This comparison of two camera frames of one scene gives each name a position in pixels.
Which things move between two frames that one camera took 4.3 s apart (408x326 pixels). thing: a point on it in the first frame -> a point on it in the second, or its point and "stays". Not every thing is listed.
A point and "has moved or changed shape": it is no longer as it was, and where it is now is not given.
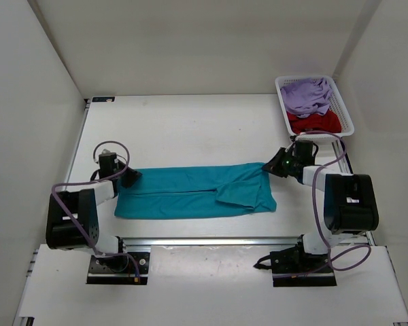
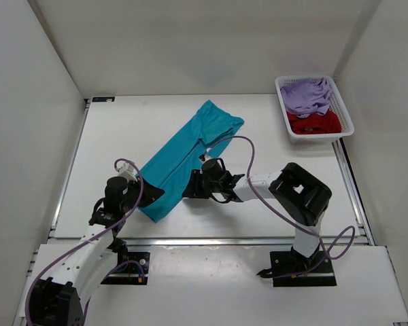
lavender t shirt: (307, 97) stays
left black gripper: (133, 175) -> (151, 193)
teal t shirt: (192, 190) has moved or changed shape
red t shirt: (328, 121) stays
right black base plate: (293, 267) stays
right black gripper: (275, 166) -> (195, 190)
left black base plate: (126, 268) stays
